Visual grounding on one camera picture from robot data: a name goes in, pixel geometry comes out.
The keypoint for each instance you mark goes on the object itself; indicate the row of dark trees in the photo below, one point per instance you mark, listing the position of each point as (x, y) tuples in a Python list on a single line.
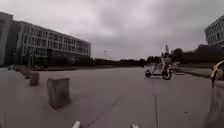
[(133, 62)]

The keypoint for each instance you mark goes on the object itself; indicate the grey paved plaza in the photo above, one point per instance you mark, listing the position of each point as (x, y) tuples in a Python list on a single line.
[(113, 90)]

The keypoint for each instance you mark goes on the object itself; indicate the white scooter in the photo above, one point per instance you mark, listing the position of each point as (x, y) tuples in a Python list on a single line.
[(160, 70)]

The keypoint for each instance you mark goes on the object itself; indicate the distant tower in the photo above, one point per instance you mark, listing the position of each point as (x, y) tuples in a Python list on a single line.
[(166, 49)]

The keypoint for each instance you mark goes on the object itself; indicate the row of stone blocks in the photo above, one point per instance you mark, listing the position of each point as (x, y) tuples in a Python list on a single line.
[(58, 92)]

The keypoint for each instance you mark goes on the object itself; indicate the robot's own part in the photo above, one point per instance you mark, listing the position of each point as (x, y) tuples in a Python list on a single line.
[(76, 124), (135, 126)]

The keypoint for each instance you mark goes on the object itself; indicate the long grey multi-storey building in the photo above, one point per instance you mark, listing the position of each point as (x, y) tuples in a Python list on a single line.
[(40, 43)]

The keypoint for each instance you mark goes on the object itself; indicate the raised grass strip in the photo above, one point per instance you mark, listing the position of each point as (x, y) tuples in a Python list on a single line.
[(200, 71)]

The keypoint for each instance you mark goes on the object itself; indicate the yellow vehicle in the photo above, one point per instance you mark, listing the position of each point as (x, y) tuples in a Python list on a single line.
[(217, 70)]

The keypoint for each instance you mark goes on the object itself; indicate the grey building with window grid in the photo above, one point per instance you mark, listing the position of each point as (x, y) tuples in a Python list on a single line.
[(216, 33)]

